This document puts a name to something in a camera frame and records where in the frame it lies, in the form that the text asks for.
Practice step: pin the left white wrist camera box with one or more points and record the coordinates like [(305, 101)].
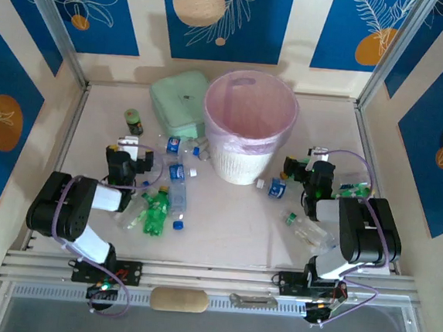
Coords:
[(128, 146)]

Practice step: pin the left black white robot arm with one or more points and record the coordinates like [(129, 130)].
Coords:
[(58, 214)]

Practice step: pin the slotted metal strip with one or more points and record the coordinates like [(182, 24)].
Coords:
[(219, 305)]

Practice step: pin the small dark bottle green cap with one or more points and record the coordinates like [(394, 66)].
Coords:
[(133, 121)]

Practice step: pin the clear bottle green cap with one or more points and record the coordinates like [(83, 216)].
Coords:
[(127, 218)]

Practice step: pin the crushed green bottle yellow cap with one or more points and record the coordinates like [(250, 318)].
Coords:
[(157, 214)]

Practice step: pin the small clear bottle white cap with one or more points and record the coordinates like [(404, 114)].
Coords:
[(205, 153)]

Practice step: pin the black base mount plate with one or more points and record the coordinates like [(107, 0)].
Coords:
[(132, 274), (289, 282)]

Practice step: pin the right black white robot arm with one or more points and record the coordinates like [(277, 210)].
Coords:
[(363, 233)]

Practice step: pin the pink bin liner bag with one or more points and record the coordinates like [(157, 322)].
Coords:
[(249, 110)]

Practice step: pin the aluminium front rail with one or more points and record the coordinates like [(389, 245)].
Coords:
[(215, 278)]

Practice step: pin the beige foam roll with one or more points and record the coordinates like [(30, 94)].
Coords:
[(178, 300)]

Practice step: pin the white plastic bin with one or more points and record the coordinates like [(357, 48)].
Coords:
[(240, 167)]

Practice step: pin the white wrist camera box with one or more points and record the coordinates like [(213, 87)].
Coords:
[(319, 154), (128, 146)]

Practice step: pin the flat metal bracket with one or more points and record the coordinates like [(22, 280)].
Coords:
[(252, 300)]

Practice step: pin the clear bottle green white label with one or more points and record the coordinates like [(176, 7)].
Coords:
[(353, 190)]

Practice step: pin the aluminium frame post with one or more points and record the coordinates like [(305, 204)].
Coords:
[(393, 53), (57, 23)]

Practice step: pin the pale green lunch box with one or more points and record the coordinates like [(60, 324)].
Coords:
[(173, 99)]

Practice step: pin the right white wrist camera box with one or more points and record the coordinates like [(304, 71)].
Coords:
[(319, 154)]

